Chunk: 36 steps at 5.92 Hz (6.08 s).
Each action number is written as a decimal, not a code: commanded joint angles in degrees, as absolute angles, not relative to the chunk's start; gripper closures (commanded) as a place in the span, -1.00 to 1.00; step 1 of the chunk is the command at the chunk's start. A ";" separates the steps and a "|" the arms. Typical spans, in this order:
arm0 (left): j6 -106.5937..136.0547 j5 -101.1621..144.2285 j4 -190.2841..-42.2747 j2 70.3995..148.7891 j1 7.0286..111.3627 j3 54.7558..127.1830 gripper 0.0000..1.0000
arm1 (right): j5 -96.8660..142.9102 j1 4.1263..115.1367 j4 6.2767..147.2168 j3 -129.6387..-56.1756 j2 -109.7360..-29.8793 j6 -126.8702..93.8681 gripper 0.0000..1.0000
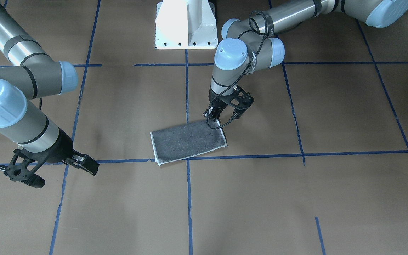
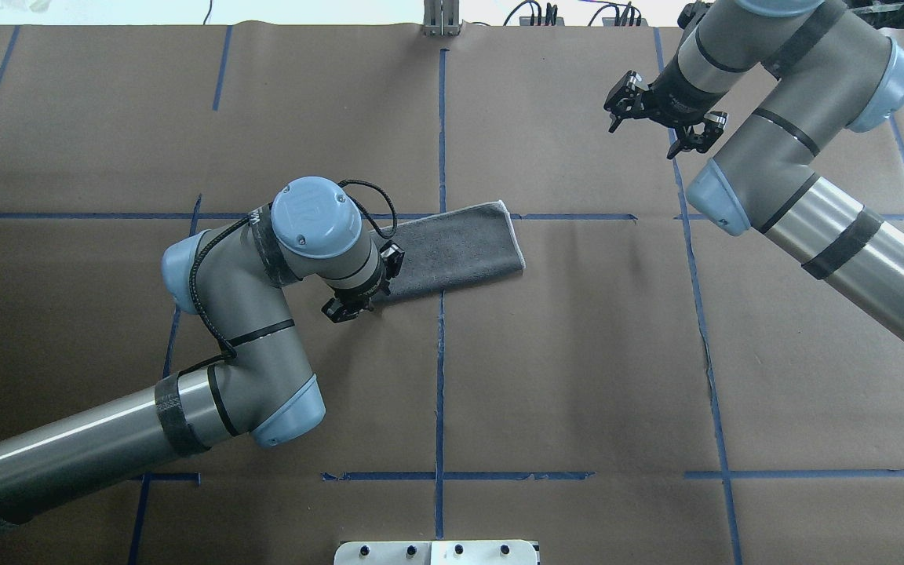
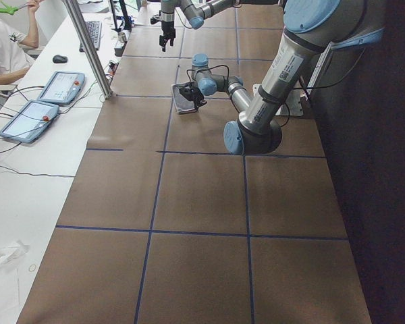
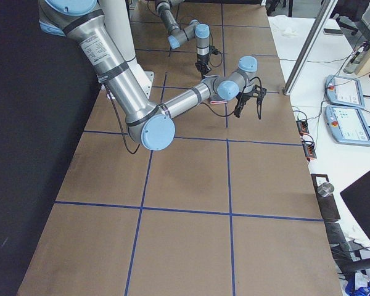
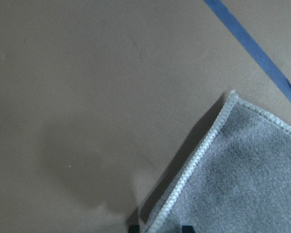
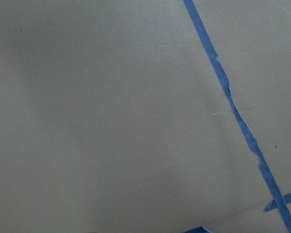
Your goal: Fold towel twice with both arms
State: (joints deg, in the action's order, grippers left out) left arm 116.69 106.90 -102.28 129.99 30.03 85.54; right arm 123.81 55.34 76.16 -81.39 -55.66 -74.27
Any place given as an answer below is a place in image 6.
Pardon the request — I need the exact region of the pink towel with white edge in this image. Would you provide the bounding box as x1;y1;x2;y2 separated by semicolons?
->
184;226;212;233

